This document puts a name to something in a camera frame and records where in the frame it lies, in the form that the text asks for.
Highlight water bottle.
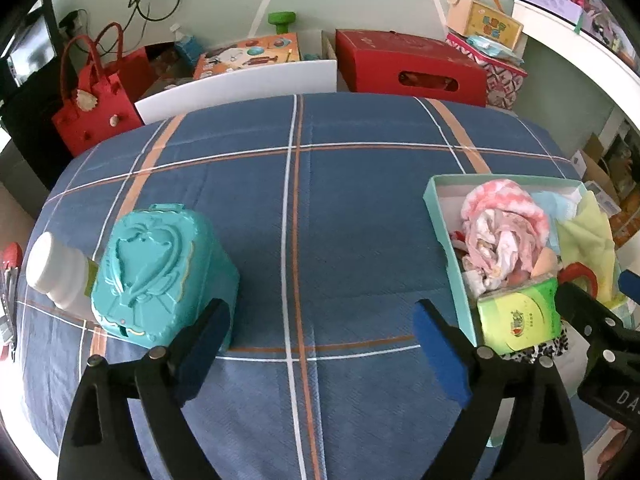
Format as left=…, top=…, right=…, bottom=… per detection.
left=170, top=23, right=204, bottom=68

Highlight smartphone on stand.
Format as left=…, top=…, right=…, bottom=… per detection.
left=1, top=242, right=23, bottom=361

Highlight beige makeup sponge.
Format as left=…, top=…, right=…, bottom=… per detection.
left=530, top=247, right=558, bottom=278

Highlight green tissue pack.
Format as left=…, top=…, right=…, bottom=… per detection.
left=476, top=276, right=562, bottom=356

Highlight brown cardboard boxes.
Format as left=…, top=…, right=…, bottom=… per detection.
left=569, top=131, right=640, bottom=241

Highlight orange toy picture box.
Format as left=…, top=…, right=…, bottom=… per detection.
left=193, top=32, right=302, bottom=80

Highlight black monitor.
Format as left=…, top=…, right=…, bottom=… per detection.
left=1, top=0, right=64, bottom=134

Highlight teal-rimmed white box tray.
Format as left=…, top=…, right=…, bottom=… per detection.
left=423, top=174, right=620, bottom=448

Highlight green dumbbell toy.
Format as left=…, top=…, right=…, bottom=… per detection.
left=268, top=11, right=296, bottom=35

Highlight white foam board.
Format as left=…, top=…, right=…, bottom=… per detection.
left=134, top=60, right=337, bottom=125

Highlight lime green cloth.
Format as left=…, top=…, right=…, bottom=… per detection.
left=556, top=191, right=616, bottom=304

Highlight leopard print scrunchie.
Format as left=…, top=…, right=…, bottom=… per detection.
left=502, top=320, right=570, bottom=364

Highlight yellow cardboard carry box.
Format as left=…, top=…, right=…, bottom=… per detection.
left=446, top=0, right=523, bottom=50

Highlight red felt handbag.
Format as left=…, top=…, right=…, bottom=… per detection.
left=52, top=22, right=156, bottom=157

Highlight red cardboard box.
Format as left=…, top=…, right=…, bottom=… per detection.
left=335, top=29, right=486, bottom=107

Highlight blue wipes packet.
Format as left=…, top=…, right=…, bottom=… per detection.
left=465, top=35, right=523, bottom=65

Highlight pink white wavy towel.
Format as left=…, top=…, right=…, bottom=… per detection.
left=461, top=179, right=550, bottom=246

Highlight blue plaid tablecloth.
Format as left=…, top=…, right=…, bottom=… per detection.
left=35, top=93, right=575, bottom=479

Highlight light blue face mask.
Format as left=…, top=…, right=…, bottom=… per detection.
left=532, top=191, right=577, bottom=233

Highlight white pill bottle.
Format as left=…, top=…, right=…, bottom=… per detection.
left=26, top=232, right=98, bottom=323

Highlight red ring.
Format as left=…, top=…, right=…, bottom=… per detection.
left=556, top=261, right=600, bottom=302

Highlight red white patterned box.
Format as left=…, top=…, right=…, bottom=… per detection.
left=446, top=32, right=528, bottom=110

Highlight teal plastic toy case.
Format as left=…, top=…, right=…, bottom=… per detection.
left=91, top=204, right=240, bottom=349

